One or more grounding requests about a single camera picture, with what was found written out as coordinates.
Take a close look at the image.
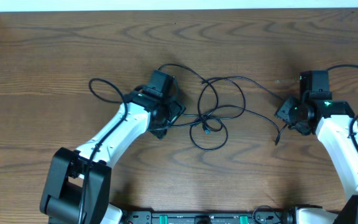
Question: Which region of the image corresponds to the long black usb cable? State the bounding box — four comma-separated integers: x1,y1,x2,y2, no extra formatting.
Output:
157,63,288,152

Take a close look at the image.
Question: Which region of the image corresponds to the short black usb cable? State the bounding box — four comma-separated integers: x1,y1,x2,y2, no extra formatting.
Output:
169,77,247,135

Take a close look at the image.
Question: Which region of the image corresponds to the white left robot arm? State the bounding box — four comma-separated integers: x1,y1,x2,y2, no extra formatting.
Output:
40,91,185,223

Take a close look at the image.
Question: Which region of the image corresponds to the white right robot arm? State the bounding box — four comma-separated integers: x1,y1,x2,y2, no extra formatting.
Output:
275,97,358,223

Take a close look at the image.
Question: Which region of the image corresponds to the black left camera cable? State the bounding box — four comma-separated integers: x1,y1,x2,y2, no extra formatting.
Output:
78,77,130,224

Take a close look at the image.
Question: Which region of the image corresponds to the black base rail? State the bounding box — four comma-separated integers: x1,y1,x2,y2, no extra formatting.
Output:
104,203,347,224

